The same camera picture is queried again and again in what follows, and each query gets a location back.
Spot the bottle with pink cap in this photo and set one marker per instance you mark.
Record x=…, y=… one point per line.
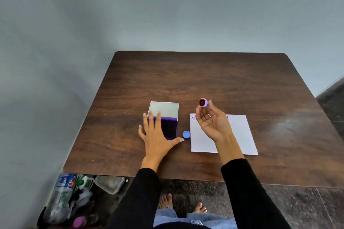
x=79, y=222

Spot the blue stamp cap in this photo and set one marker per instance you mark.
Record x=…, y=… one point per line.
x=186, y=134

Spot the person's left hand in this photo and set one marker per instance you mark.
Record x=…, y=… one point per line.
x=156, y=143

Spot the person's right forearm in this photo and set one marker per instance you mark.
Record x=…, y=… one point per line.
x=250, y=196

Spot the purple ink stamp pad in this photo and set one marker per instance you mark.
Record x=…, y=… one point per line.
x=169, y=109

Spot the blue round stamp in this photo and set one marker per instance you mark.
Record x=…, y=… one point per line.
x=203, y=102

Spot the person's right hand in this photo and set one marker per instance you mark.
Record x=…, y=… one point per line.
x=215, y=124

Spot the person's right foot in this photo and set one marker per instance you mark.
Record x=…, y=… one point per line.
x=200, y=208

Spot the clear plastic bottle blue label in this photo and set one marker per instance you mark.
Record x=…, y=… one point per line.
x=60, y=199

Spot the white paper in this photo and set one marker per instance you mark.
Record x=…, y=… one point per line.
x=242, y=140

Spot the clear plastic food container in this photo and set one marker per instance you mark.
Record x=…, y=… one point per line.
x=110, y=184

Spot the person's left forearm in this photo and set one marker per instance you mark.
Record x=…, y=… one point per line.
x=137, y=199

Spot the white bottle green cap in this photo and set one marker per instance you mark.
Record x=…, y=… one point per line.
x=85, y=182

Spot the person's blue jeans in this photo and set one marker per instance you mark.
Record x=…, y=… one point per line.
x=166, y=218

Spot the crumpled white plastic bag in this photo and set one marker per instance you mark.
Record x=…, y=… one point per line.
x=82, y=199

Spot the person's left foot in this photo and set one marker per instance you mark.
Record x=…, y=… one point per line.
x=166, y=201

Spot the person's foot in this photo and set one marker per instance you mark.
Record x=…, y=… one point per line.
x=200, y=208
x=166, y=201

